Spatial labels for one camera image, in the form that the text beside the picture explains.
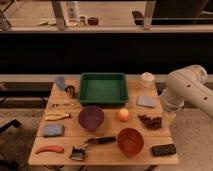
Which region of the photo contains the red chili pepper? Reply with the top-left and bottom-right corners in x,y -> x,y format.
35,145 -> 64,154

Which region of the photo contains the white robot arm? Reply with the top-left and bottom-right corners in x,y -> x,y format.
159,65 -> 213,120

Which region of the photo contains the green plastic tray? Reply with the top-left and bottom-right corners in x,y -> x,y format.
78,73 -> 129,106

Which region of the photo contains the yellow red apple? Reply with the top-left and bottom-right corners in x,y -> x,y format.
118,108 -> 130,122

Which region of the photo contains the purple bowl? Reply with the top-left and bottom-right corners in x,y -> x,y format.
78,106 -> 104,131

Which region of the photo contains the black binder clip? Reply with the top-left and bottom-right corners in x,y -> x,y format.
65,85 -> 76,98

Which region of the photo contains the white paper cup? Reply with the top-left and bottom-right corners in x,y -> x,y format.
140,72 -> 155,88

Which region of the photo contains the grey blue cloth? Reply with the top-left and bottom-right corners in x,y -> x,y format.
137,96 -> 155,108

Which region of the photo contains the wooden table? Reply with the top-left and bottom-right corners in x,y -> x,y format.
28,80 -> 179,166

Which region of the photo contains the thin metal utensil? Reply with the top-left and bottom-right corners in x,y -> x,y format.
51,103 -> 75,108

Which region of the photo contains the orange red bowl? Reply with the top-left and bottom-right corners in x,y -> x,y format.
117,128 -> 144,157

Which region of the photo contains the dark grape bunch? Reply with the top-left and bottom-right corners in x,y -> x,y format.
138,115 -> 162,130

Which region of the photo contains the yellow banana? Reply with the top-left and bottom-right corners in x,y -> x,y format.
44,113 -> 71,121

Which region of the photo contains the dark red background bowl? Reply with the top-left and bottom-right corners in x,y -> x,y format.
87,17 -> 99,25

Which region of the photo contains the small background jar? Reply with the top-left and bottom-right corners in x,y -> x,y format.
78,16 -> 86,27

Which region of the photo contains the blue sponge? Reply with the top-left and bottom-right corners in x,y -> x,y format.
43,124 -> 64,137

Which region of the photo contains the clear background bottle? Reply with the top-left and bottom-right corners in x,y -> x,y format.
66,1 -> 79,27

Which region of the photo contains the black rectangular phone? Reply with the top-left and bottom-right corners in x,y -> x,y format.
151,144 -> 176,156

